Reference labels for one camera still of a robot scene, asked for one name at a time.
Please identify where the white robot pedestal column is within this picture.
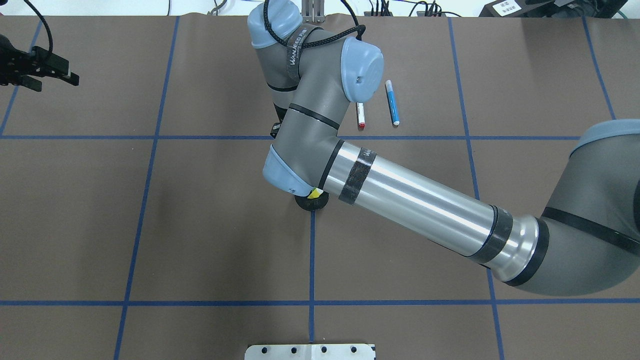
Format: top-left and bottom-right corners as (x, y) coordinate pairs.
(244, 343), (377, 360)

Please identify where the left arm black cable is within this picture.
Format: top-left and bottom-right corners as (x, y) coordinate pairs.
(23, 0), (55, 54)

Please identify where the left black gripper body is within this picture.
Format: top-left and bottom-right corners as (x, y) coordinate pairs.
(0, 35), (37, 86)

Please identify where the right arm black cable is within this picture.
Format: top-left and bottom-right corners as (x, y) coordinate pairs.
(262, 0), (367, 50)

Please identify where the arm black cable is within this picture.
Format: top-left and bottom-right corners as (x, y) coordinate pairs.
(23, 0), (55, 54)
(262, 0), (367, 50)

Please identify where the aluminium frame post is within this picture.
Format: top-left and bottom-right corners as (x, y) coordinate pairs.
(301, 0), (326, 23)

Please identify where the blue marker pen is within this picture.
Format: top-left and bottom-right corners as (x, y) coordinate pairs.
(385, 79), (400, 127)

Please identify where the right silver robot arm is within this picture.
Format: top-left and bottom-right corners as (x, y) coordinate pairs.
(247, 0), (639, 297)

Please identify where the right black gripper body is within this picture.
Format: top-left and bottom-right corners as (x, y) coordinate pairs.
(270, 104), (287, 139)

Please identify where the black mesh pen cup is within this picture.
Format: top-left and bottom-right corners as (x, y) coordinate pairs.
(294, 191), (330, 212)

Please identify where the yellow highlighter pen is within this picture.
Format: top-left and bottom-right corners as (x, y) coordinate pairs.
(306, 187), (323, 199)

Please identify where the red capped white marker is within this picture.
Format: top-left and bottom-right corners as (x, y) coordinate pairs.
(355, 102), (367, 132)

